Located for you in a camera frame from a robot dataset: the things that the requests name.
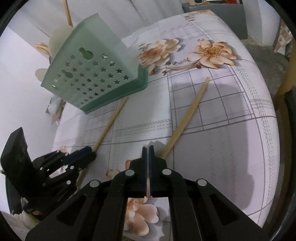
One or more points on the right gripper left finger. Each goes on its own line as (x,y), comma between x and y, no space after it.
(97,211)

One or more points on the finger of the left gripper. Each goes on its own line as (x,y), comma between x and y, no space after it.
(79,159)

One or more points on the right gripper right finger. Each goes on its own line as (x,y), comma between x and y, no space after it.
(198,210)

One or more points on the cream plastic rice paddle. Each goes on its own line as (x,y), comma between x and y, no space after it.
(40,73)

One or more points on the green white fuzzy sleeve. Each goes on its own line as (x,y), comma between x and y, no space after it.
(21,223)

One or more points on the open cardboard box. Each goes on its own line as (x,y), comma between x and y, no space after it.
(55,108)

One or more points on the mint green utensil holder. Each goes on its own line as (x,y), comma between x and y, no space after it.
(93,67)

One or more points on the floral plaid tablecloth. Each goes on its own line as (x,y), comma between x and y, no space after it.
(232,139)

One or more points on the white curtain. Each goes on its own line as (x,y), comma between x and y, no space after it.
(123,17)

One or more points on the wooden chair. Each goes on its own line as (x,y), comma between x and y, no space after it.
(284,102)

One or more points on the patterned folded board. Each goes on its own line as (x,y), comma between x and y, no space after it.
(284,41)

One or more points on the grey side cabinet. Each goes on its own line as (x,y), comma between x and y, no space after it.
(232,14)

